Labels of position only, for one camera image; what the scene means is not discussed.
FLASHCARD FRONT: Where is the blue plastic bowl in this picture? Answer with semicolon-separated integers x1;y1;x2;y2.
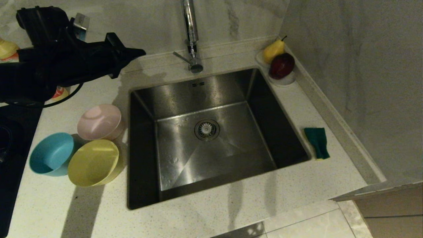
29;133;76;177

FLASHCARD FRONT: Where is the pink plastic bowl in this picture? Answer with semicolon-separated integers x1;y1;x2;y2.
77;104;128;141

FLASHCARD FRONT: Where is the round metal drain strainer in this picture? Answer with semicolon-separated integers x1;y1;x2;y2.
194;119;220;142

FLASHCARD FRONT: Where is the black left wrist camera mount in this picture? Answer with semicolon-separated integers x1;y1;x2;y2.
17;7;90;47

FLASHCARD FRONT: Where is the dark red apple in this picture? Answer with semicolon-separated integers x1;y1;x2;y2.
269;53;295;80

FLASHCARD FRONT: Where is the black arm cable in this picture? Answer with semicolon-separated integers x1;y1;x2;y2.
7;83;83;108

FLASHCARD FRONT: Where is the green and yellow sponge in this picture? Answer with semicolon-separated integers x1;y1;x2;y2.
304;128;330;160

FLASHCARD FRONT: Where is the yellow pear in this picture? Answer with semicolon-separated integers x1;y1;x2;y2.
263;36;287;64

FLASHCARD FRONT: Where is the yellow-capped orange dish soap bottle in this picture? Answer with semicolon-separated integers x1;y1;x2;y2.
0;39;70;102

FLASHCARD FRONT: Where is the chrome faucet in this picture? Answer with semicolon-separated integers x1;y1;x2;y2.
173;0;204;74

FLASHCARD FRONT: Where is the yellow plastic bowl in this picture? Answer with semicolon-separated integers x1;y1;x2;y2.
67;139;123;187

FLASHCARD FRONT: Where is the small white dish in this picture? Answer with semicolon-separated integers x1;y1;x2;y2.
267;68;297;87
255;50;272;68

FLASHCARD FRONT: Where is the black induction cooktop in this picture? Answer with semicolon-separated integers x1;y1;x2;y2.
0;102;43;238

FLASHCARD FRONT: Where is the stainless steel sink basin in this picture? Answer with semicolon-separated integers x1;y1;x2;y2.
127;68;312;210

